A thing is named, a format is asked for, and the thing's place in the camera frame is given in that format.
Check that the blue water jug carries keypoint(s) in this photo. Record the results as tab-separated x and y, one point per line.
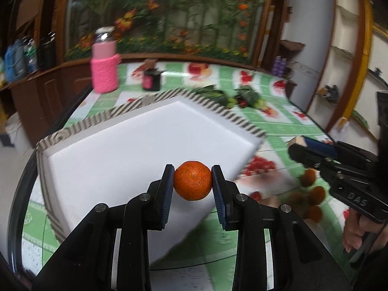
15	62

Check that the pink knitted sleeve bottle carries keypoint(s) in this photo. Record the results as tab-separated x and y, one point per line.
104	62

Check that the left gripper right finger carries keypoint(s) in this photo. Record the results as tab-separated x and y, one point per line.
224	196

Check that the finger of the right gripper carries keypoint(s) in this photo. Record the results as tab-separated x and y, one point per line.
305	157
326	150

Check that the small orange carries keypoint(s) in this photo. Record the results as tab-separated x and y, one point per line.
192	181

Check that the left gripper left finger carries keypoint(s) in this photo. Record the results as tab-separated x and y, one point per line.
161	197

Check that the green leafy vegetable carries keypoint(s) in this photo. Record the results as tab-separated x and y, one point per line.
216	95
253	99

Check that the green leafy vegetable right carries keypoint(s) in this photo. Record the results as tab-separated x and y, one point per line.
253	99

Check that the purple bottles pair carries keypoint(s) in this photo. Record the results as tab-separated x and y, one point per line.
279	66

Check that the green leafy vegetable left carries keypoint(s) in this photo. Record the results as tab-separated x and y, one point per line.
216	95

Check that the large orange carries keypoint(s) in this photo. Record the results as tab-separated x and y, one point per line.
316	196
314	213

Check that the beige rice cake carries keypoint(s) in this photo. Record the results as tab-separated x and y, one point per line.
298	140
298	202

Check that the white plastic bag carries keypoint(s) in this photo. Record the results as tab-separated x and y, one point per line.
339	132

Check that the brown kiwi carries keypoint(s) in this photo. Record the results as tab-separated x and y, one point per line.
308	178

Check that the white tray striped rim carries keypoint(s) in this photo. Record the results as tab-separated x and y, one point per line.
113	156

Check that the small dark jar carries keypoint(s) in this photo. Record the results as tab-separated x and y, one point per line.
151	80

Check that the wooden side cabinet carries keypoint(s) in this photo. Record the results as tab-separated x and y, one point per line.
41	99

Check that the dark red cherry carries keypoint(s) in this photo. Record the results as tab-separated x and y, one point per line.
242	103

